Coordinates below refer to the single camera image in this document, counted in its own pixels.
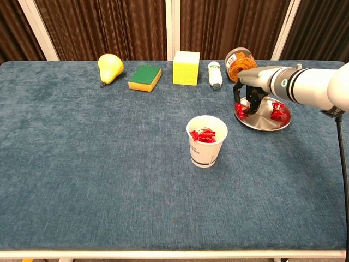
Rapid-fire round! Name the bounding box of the white paper cup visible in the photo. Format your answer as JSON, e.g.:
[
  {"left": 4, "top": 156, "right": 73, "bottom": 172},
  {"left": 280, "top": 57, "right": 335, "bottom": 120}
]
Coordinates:
[{"left": 186, "top": 115, "right": 228, "bottom": 169}]

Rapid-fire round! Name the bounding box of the round metal plate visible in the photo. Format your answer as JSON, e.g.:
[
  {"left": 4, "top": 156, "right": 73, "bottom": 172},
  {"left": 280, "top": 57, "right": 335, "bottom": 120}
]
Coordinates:
[{"left": 233, "top": 95, "right": 292, "bottom": 132}]

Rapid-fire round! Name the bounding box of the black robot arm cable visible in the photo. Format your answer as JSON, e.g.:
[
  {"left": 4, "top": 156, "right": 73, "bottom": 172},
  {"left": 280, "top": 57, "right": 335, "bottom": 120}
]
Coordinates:
[{"left": 334, "top": 116, "right": 349, "bottom": 248}]

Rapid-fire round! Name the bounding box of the brown pleated curtain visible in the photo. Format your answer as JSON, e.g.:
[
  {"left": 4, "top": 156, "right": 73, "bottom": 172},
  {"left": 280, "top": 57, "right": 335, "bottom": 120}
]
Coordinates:
[
  {"left": 0, "top": 0, "right": 46, "bottom": 65},
  {"left": 280, "top": 0, "right": 349, "bottom": 63},
  {"left": 179, "top": 0, "right": 294, "bottom": 61},
  {"left": 34, "top": 0, "right": 167, "bottom": 61}
]

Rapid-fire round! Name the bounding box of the clear jar of orange snacks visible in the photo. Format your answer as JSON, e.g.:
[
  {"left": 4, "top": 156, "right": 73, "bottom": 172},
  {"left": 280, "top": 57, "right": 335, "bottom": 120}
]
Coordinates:
[{"left": 225, "top": 47, "right": 258, "bottom": 83}]

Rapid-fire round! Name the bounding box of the yellow pear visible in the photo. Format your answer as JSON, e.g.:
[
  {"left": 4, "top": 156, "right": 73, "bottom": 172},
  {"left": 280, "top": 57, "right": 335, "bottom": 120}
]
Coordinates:
[{"left": 98, "top": 53, "right": 125, "bottom": 88}]

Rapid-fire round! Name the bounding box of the blue fabric table mat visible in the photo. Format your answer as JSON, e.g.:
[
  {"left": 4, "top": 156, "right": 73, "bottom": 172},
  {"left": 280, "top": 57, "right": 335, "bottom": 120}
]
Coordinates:
[{"left": 0, "top": 59, "right": 349, "bottom": 251}]

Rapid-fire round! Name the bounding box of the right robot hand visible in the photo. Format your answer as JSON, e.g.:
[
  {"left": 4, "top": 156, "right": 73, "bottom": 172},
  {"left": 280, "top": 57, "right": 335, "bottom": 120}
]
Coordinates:
[{"left": 232, "top": 65, "right": 279, "bottom": 116}]

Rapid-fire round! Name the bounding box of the small white bottle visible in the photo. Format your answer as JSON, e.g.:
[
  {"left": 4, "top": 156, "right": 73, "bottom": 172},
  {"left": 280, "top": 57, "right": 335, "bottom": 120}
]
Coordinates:
[{"left": 207, "top": 61, "right": 224, "bottom": 91}]

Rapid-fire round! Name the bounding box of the yellow and white sponge block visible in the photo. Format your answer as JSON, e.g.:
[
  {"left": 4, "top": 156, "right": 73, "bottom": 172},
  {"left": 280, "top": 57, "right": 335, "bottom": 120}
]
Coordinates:
[{"left": 172, "top": 50, "right": 201, "bottom": 86}]

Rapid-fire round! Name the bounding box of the white partition post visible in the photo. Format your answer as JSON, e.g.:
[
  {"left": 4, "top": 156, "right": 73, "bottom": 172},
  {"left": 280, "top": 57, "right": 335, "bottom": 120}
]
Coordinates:
[
  {"left": 17, "top": 0, "right": 60, "bottom": 61},
  {"left": 271, "top": 0, "right": 302, "bottom": 61},
  {"left": 165, "top": 0, "right": 182, "bottom": 61}
]

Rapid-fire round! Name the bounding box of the green and yellow sponge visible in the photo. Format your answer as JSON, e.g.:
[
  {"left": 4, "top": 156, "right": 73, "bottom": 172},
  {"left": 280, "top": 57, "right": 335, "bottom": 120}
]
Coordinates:
[{"left": 128, "top": 64, "right": 163, "bottom": 93}]

